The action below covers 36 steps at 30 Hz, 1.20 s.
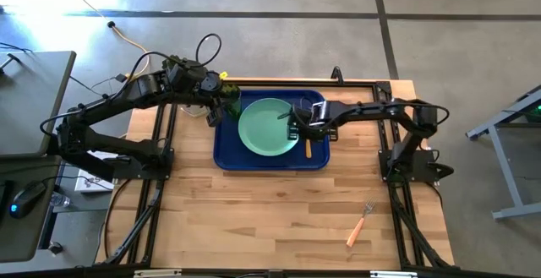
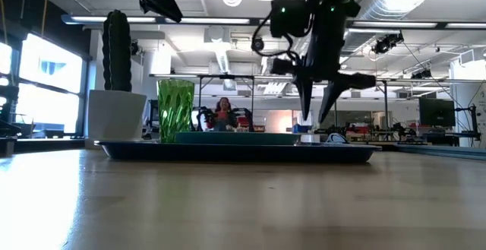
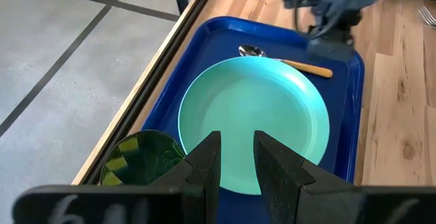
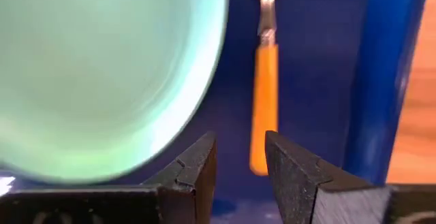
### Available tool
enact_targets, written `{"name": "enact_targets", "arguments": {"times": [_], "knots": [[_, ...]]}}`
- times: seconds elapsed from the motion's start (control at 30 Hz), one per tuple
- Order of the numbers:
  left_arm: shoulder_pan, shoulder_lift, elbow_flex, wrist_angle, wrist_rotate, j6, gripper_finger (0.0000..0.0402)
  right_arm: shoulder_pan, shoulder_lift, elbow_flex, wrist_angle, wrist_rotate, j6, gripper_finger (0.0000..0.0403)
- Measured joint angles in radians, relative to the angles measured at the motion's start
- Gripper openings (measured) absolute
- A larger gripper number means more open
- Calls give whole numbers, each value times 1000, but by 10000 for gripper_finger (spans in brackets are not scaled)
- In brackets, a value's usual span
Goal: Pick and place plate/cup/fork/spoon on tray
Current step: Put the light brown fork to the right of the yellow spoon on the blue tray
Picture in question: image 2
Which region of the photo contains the black computer monitor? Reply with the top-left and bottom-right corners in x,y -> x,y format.
147,99 -> 160,128
418,97 -> 456,128

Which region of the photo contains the distant black station frame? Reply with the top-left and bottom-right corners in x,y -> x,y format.
197,74 -> 255,131

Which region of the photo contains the person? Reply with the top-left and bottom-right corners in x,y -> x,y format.
214,97 -> 238,131

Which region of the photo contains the green faceted plastic cup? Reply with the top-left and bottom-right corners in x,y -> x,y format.
157,78 -> 195,144

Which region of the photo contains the blue plastic tray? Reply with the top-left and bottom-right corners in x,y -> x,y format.
94,139 -> 382,164

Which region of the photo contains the tall green cactus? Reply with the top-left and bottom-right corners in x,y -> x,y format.
102,9 -> 132,92

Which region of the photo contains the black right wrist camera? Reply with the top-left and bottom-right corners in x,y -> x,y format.
270,0 -> 317,38

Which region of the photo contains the mint green plate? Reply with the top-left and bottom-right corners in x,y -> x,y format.
174,131 -> 301,147

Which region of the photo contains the white plant pot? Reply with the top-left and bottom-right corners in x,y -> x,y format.
87,89 -> 147,141

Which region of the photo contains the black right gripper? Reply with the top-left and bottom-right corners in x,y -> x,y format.
271,1 -> 377,124

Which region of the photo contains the black overhead light bar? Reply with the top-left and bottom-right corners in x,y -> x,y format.
60,13 -> 486,30

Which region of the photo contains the black aluminium table frame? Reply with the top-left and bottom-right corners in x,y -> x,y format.
0,135 -> 486,162

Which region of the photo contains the black mounted overhead camera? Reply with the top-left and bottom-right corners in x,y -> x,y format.
371,32 -> 404,55

